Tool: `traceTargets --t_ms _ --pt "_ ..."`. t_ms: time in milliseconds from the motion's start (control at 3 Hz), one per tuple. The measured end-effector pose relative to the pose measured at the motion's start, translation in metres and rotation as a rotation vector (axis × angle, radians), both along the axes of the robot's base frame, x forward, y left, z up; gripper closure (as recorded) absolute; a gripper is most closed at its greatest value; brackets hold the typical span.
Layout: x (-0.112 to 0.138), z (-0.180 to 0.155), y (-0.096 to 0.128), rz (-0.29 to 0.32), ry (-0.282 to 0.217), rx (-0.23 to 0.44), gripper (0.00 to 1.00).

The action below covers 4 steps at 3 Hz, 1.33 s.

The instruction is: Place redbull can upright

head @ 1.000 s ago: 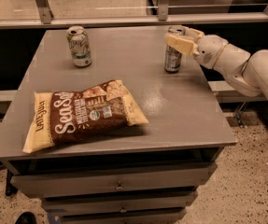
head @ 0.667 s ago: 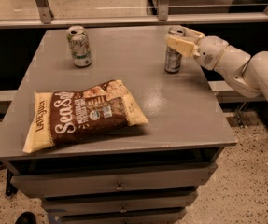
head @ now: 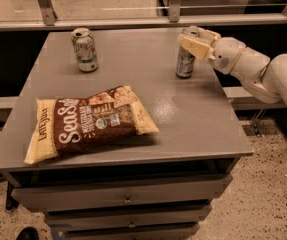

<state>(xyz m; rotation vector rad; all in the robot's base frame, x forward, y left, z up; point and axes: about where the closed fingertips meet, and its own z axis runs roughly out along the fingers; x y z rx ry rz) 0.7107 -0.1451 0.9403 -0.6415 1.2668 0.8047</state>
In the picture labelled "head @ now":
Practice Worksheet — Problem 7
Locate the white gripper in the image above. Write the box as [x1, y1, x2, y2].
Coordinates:
[180, 26, 246, 74]

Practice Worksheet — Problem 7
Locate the silver blue redbull can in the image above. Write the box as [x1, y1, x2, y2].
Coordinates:
[176, 46, 195, 79]

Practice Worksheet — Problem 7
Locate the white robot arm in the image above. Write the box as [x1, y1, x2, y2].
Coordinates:
[179, 26, 287, 106]

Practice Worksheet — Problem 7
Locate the green white soda can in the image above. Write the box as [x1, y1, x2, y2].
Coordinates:
[71, 28, 99, 72]

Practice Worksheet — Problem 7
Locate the grey drawer cabinet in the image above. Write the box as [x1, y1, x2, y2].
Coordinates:
[0, 29, 252, 240]

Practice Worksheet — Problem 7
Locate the brown sea salt chips bag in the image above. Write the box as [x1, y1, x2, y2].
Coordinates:
[25, 86, 159, 164]

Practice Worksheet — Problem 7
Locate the top drawer knob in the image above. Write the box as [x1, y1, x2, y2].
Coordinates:
[123, 196, 133, 206]

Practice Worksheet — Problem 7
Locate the drawer knob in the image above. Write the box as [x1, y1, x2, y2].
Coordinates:
[123, 196, 133, 206]
[128, 220, 136, 229]

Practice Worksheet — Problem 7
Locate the black shoe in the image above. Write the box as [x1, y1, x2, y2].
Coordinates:
[16, 227, 39, 240]

